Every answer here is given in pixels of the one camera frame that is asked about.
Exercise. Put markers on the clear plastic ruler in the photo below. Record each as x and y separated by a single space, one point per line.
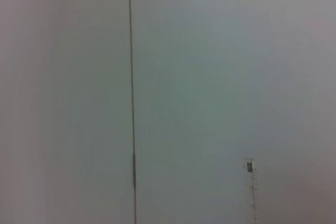
249 166

